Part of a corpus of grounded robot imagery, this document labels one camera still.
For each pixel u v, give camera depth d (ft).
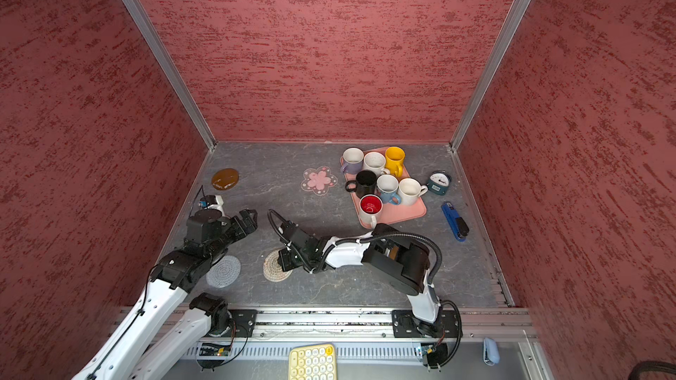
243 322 2.43
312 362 2.19
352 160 3.59
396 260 1.62
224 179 3.55
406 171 3.60
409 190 3.22
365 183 3.17
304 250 2.21
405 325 2.43
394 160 3.40
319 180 3.53
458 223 3.08
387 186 3.27
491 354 2.19
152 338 1.52
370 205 3.11
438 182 3.39
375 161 3.47
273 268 2.74
